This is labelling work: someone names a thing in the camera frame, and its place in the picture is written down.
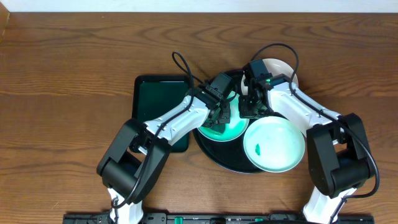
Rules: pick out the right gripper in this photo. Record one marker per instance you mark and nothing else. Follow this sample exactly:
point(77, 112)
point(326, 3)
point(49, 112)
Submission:
point(245, 113)

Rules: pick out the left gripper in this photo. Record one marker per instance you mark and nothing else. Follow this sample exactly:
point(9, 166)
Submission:
point(218, 115)

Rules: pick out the green sponge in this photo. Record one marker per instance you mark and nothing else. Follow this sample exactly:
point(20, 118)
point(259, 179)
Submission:
point(216, 130)

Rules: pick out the mint plate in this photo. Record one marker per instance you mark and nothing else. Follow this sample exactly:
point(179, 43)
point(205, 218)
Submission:
point(235, 128)
point(274, 144)

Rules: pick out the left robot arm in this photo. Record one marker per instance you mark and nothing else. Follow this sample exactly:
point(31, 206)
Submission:
point(133, 162)

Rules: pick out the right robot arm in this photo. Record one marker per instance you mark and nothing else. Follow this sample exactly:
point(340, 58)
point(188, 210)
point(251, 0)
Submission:
point(339, 157)

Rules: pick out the black round tray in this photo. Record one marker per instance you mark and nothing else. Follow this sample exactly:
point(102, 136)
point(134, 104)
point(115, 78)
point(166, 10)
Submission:
point(229, 154)

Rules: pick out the black rectangular tray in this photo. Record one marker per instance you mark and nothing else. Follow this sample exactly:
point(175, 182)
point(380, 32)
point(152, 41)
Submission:
point(154, 95)

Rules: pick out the mint plate front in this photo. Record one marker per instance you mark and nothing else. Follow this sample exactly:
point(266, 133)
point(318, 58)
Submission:
point(274, 144)

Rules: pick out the white plate with green stain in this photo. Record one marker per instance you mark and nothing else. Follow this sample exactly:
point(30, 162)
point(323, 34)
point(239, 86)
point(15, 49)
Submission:
point(275, 67)

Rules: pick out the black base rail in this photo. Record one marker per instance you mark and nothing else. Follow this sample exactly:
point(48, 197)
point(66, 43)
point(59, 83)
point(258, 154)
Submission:
point(162, 218)

